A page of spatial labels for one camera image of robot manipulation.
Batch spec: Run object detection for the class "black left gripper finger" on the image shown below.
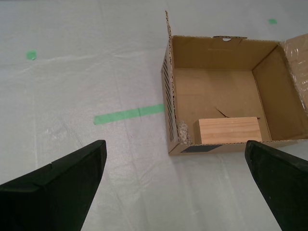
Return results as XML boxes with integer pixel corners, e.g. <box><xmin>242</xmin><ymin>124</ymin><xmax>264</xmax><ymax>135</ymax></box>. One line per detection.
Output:
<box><xmin>0</xmin><ymin>140</ymin><xmax>107</xmax><ymax>231</ymax></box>
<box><xmin>244</xmin><ymin>140</ymin><xmax>308</xmax><ymax>231</ymax></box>

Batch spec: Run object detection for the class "pinkish speckled rock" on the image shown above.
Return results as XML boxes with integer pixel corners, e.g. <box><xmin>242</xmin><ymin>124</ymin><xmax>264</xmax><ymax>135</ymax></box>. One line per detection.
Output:
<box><xmin>178</xmin><ymin>121</ymin><xmax>192</xmax><ymax>145</ymax></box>

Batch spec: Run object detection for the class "cardboard box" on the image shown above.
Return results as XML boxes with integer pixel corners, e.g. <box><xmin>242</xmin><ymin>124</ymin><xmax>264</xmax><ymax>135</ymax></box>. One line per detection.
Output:
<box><xmin>160</xmin><ymin>10</ymin><xmax>308</xmax><ymax>156</ymax></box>

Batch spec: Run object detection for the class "light wooden block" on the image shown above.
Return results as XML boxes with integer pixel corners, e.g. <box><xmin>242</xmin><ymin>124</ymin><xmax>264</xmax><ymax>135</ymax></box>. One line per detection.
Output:
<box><xmin>198</xmin><ymin>117</ymin><xmax>262</xmax><ymax>145</ymax></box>

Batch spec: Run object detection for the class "translucent plastic table cover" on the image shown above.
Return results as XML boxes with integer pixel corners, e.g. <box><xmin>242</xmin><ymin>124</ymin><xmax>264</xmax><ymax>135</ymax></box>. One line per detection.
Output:
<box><xmin>0</xmin><ymin>0</ymin><xmax>308</xmax><ymax>231</ymax></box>

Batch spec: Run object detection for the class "green tape strip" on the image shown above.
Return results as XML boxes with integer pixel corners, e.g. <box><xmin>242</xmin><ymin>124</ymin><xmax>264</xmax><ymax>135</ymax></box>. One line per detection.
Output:
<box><xmin>93</xmin><ymin>103</ymin><xmax>166</xmax><ymax>126</ymax></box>

